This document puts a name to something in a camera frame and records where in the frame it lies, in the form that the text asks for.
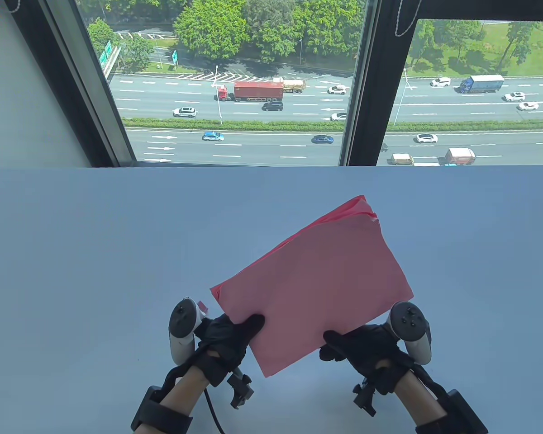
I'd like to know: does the pink paper sheet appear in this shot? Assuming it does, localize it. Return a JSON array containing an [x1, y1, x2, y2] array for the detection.
[[213, 203, 414, 378], [210, 195, 381, 308]]

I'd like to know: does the person's right hand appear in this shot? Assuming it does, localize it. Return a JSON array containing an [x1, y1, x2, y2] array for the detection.
[[319, 323, 417, 396]]

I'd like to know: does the black wrist strap with box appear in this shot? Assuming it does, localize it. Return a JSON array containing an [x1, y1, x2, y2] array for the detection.
[[130, 385, 194, 434], [414, 390, 489, 434]]

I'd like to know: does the person's left forearm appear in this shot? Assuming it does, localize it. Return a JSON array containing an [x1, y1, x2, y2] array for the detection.
[[156, 366, 211, 434]]

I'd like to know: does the black and white hand controller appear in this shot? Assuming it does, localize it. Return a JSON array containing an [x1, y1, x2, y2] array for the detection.
[[169, 297, 205, 366], [386, 302, 433, 366]]

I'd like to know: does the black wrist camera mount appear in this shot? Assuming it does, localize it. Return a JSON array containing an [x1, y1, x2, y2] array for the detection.
[[352, 379, 378, 416], [226, 367, 255, 410]]

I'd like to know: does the person's right forearm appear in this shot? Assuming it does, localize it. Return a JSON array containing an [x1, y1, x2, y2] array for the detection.
[[396, 371, 451, 434]]

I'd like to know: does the person's left hand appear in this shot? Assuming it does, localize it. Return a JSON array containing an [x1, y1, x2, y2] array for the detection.
[[195, 313, 266, 388]]

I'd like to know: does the black cable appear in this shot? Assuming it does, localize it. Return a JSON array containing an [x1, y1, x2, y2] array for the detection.
[[203, 389, 224, 434]]

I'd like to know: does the dark window frame post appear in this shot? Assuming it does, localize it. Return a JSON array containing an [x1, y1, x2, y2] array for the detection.
[[338, 0, 543, 167], [13, 0, 138, 169]]

